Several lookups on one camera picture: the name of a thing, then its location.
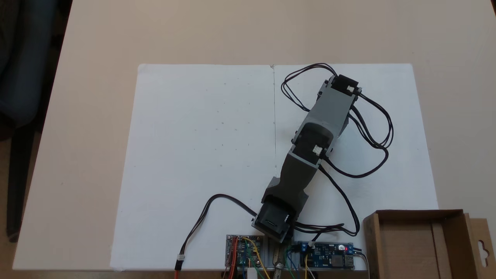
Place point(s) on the brown cardboard box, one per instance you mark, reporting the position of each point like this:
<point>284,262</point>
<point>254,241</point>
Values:
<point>410,244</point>

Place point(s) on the metal gooseneck pole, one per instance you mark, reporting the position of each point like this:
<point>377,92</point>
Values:
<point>279,271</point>

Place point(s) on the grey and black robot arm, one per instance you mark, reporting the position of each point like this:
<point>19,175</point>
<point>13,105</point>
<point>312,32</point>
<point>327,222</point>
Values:
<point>306,162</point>

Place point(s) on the blue circuit board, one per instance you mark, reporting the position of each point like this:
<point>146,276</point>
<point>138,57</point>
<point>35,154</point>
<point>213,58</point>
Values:
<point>329,255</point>

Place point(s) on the wide ribbed grey gripper finger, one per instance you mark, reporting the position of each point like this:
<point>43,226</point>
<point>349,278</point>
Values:
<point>344,126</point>

